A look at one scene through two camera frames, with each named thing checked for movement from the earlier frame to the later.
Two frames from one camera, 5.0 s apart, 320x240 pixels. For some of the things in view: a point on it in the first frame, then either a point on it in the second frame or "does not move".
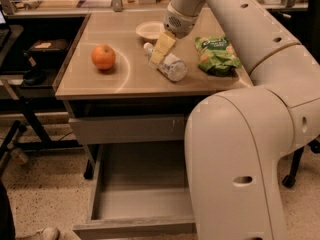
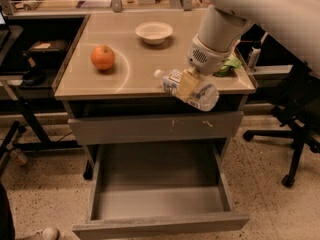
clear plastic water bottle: x=173 y=67 -> x=207 y=96
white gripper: x=180 y=23 -> x=207 y=58
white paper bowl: x=150 y=29 does not move
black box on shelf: x=50 y=50 does not move
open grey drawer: x=140 y=192 does not move
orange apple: x=103 y=56 does not move
